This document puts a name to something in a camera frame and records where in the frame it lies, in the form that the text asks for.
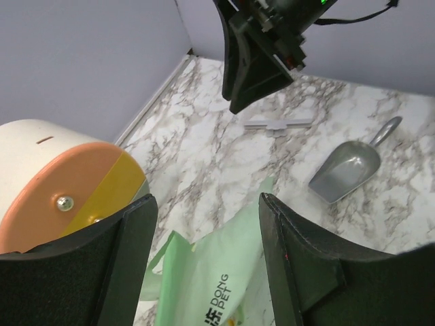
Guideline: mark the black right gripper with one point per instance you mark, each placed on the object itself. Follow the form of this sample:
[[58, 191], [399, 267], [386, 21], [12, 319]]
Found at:
[[249, 74]]

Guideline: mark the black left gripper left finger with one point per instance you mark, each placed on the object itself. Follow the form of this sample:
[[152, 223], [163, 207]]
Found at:
[[90, 277]]

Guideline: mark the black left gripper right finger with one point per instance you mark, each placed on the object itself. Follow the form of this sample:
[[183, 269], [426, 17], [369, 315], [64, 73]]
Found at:
[[318, 278]]

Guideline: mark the grey plastic bag clip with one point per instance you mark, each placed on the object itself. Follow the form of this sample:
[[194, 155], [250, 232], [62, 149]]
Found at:
[[277, 128]]

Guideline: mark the green cat litter bag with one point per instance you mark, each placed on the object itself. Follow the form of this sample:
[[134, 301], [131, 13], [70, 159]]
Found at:
[[220, 279]]

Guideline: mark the silver metal scoop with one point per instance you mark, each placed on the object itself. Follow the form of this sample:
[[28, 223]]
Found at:
[[350, 165]]

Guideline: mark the cream round drawer cabinet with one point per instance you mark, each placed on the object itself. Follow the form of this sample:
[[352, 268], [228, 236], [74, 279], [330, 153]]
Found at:
[[55, 181]]

